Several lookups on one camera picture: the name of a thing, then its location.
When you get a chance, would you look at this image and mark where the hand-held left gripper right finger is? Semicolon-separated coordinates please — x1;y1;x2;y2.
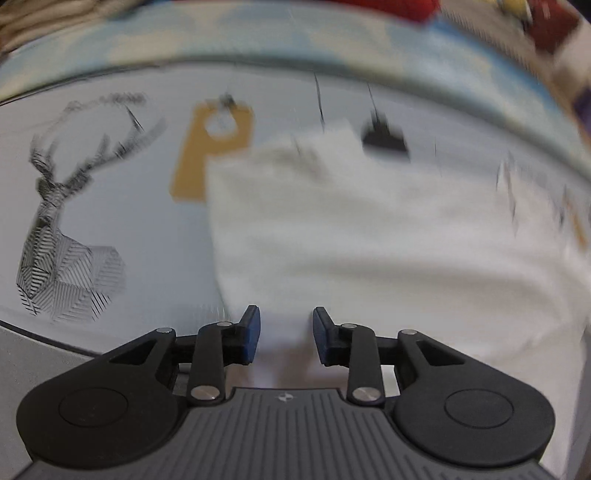
312;306;467;408

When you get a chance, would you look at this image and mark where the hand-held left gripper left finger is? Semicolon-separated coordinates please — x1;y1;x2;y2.
108;305;262;407

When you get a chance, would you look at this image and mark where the white long-sleeved shirt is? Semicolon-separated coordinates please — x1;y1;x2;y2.
205;117;591;480

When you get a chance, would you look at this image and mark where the deer print bed sheet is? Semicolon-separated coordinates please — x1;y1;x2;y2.
0;55;591;356

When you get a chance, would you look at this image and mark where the light blue folded blanket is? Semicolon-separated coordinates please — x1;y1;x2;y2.
0;0;575;148

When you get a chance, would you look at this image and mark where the folded red blanket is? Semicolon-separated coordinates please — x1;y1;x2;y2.
402;0;441;23

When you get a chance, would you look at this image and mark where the dark red cushion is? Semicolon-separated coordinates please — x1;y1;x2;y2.
529;14;585;58

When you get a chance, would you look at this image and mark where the yellow-headed plush doll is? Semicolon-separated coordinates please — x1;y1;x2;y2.
496;0;534;17

